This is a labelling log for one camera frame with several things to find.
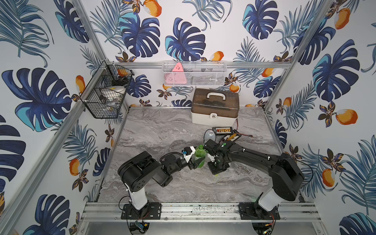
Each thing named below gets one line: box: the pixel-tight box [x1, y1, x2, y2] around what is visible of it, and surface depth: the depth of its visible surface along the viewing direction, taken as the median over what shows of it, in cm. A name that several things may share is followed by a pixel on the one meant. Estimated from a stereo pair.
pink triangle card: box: [164, 62, 188, 85], surface depth 92 cm
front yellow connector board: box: [223, 133, 242, 142], surface depth 105 cm
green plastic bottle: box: [194, 144, 207, 168], surface depth 79 cm
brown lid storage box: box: [190, 88, 240, 127], surface depth 101 cm
